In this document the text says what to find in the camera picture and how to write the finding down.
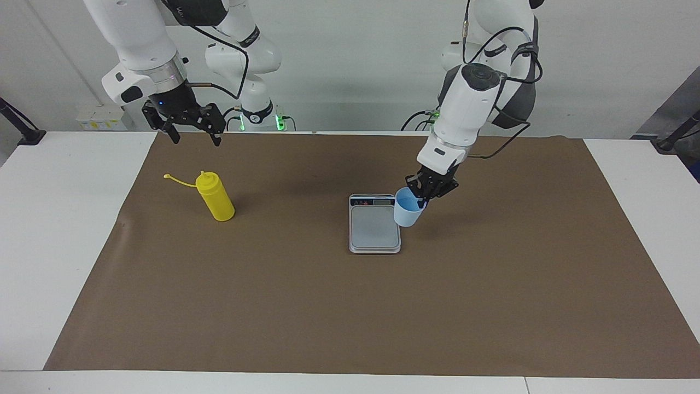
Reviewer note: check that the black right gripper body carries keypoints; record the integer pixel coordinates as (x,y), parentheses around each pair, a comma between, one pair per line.
(175,104)

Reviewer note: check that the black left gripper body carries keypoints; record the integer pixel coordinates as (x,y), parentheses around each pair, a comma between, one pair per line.
(435,183)

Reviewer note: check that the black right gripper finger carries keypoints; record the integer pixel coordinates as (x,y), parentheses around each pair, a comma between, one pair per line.
(214,120)
(164,125)

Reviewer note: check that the light blue plastic cup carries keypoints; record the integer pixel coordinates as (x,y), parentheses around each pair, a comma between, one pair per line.
(407,216)

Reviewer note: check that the yellow squeeze bottle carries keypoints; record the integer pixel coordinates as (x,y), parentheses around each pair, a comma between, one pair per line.
(217,200)

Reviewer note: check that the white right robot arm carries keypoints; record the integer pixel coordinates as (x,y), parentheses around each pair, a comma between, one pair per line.
(136,33)

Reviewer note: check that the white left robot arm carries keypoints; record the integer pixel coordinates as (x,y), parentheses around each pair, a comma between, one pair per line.
(470,109)

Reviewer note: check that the digital kitchen scale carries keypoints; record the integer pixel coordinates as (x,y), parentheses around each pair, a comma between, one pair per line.
(374,227)

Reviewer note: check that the brown paper mat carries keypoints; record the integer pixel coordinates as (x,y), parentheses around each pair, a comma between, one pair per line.
(328,301)

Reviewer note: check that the black clamp stand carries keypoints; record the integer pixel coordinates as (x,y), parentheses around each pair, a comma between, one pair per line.
(670,141)
(27,134)

